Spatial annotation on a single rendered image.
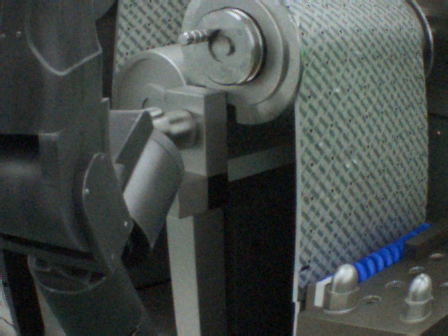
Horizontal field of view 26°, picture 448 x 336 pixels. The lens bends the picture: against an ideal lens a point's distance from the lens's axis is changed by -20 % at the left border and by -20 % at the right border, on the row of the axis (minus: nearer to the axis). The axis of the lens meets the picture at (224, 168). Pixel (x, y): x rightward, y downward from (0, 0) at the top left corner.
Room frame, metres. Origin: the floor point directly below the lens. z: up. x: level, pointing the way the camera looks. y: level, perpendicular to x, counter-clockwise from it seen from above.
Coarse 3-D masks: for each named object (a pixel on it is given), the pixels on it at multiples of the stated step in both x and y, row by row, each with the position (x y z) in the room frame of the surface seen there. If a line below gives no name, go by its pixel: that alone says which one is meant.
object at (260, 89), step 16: (208, 0) 1.01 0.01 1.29; (224, 0) 0.99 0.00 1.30; (240, 0) 0.98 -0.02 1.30; (256, 0) 0.97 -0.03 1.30; (256, 16) 0.97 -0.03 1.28; (272, 16) 0.95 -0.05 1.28; (272, 32) 0.95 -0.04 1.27; (192, 48) 1.02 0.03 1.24; (272, 48) 0.95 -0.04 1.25; (272, 64) 0.95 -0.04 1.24; (208, 80) 1.01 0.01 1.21; (256, 80) 0.97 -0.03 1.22; (272, 80) 0.96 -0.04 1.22; (240, 96) 0.98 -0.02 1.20; (256, 96) 0.97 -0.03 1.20
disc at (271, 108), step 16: (192, 0) 1.03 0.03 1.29; (272, 0) 0.96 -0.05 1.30; (192, 16) 1.03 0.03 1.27; (288, 16) 0.94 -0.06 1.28; (288, 32) 0.95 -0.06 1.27; (288, 48) 0.95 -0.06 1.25; (192, 64) 1.03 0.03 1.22; (288, 64) 0.95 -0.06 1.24; (192, 80) 1.03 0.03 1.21; (288, 80) 0.95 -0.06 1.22; (272, 96) 0.96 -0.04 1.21; (288, 96) 0.95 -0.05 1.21; (240, 112) 0.99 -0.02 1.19; (256, 112) 0.98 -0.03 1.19; (272, 112) 0.96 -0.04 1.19
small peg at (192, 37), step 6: (192, 30) 0.98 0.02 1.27; (198, 30) 0.98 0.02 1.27; (204, 30) 0.98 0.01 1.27; (180, 36) 0.97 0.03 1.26; (186, 36) 0.97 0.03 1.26; (192, 36) 0.97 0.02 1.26; (198, 36) 0.97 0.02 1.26; (204, 36) 0.98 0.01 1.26; (180, 42) 0.97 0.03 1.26; (186, 42) 0.97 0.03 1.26; (192, 42) 0.97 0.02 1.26; (198, 42) 0.98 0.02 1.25
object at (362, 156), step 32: (320, 96) 0.97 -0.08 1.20; (352, 96) 1.00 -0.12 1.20; (384, 96) 1.05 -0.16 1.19; (416, 96) 1.10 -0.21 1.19; (320, 128) 0.97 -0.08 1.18; (352, 128) 1.00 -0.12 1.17; (384, 128) 1.04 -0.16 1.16; (416, 128) 1.09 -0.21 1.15; (320, 160) 0.97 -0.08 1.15; (352, 160) 1.00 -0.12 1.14; (384, 160) 1.04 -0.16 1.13; (416, 160) 1.09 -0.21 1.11; (320, 192) 0.97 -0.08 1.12; (352, 192) 1.00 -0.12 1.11; (384, 192) 1.04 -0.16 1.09; (416, 192) 1.09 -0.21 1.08; (320, 224) 0.97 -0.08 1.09; (352, 224) 1.00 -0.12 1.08; (384, 224) 1.05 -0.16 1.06; (416, 224) 1.10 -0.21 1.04; (320, 256) 0.97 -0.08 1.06; (352, 256) 1.01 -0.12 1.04
